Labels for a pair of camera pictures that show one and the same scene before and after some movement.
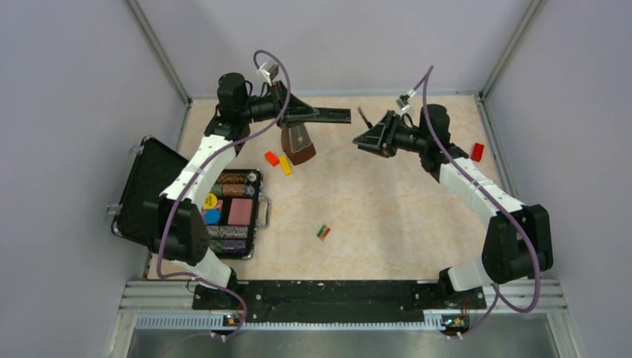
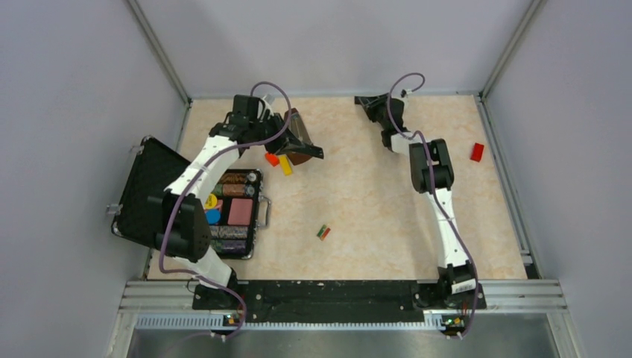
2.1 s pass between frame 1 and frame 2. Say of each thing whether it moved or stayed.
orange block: stayed
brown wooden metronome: stayed
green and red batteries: stayed
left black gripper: moved
